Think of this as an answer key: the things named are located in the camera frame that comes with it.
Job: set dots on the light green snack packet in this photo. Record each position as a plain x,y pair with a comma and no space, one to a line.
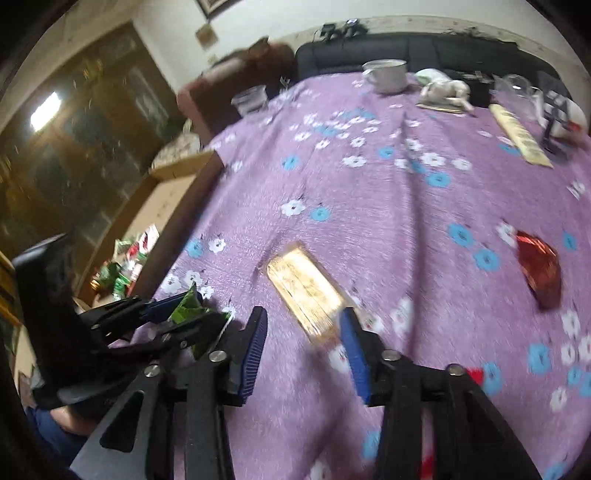
123,247

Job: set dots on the person's left forearm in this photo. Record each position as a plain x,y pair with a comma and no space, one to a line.
55,429

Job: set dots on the white crumpled cloth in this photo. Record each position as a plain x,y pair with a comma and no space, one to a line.
445,90

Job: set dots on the dark red foil packet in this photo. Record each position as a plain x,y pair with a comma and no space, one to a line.
540,270

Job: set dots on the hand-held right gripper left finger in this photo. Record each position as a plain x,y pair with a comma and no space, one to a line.
254,355

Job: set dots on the cardboard box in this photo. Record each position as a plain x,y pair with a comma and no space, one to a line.
161,198

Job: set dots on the black phone stand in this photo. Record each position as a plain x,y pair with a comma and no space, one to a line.
554,120

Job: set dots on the white mug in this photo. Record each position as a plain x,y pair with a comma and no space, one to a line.
385,76

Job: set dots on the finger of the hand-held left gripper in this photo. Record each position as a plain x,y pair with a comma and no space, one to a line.
184,334
157,308

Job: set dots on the wooden glass-door cabinet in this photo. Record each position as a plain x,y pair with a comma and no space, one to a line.
92,138

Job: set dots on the black device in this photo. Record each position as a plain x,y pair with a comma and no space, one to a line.
330,31
353,26

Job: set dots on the small wall picture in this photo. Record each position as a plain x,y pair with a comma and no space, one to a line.
206,36

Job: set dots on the red packet with face print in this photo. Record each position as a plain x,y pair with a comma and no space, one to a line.
475,374

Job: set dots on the clear plastic cup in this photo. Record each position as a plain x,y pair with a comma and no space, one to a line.
250,100

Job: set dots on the patterned cushion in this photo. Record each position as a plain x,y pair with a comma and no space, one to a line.
178,150

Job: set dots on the black leather sofa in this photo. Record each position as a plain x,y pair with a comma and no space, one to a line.
337,53

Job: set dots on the brown armchair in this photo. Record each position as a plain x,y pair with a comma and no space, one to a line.
217,97

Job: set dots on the clear glass pitcher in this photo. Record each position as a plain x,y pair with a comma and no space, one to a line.
517,94

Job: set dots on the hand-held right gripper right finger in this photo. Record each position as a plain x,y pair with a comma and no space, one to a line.
356,360

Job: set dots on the cream long tube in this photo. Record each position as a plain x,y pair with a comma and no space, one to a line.
519,134

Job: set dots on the framed horse painting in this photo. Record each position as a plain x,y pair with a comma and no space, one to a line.
210,5

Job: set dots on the small black box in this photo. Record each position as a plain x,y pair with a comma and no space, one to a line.
480,90

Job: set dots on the purple floral tablecloth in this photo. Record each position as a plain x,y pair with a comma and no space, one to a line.
392,207

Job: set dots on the wall socket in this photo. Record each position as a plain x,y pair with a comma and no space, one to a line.
212,60

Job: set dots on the large green snack packet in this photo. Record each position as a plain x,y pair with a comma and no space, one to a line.
187,307

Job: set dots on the long yellow cracker packet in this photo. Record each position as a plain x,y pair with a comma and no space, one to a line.
304,290

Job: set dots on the white paper bowl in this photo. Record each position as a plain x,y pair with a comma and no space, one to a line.
577,120

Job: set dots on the brown cloth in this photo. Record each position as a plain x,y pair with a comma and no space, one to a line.
261,50

